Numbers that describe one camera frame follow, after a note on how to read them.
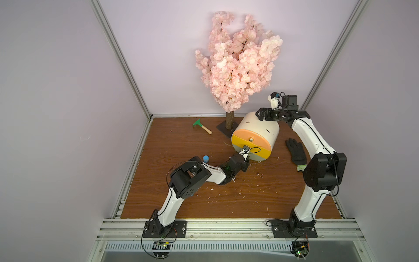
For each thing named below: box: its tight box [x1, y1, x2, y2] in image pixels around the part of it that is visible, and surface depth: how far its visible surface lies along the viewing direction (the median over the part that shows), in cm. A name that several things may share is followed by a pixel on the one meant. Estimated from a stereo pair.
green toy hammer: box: [192, 118, 213, 135], surface depth 115 cm
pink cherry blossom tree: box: [195, 10, 284, 131], surface depth 71 cm
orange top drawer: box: [232, 128, 272, 151], surface depth 83 cm
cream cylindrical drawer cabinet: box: [231, 111, 280, 162], surface depth 85 cm
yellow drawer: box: [230, 134, 273, 160], surface depth 85 cm
